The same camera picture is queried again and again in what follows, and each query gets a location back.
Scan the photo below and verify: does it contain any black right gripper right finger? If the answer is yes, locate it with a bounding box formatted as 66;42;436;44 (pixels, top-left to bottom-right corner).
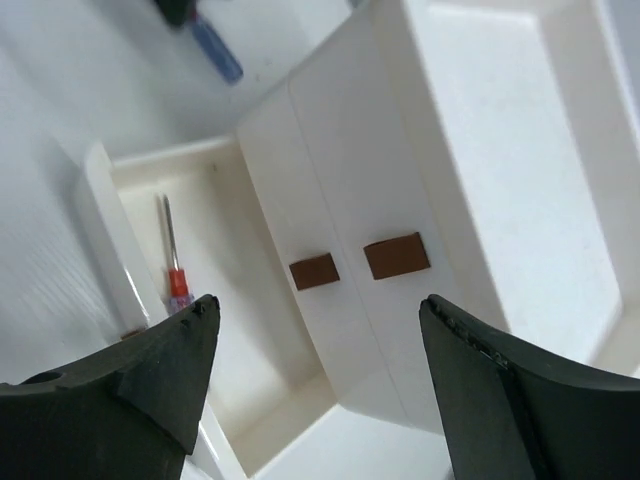
419;295;639;479

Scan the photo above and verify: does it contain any white three-drawer storage box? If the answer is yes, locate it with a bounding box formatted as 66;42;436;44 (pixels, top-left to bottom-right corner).
76;1;639;479

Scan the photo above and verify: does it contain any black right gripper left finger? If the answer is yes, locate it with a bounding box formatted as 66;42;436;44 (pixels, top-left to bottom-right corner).
1;295;220;479

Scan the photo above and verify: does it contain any blue red precision screwdriver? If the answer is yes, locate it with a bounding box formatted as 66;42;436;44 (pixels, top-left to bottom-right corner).
161;194;194;315

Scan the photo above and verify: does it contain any small blue screwdriver top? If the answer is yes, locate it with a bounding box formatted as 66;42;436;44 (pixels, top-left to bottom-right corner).
190;12;244;85

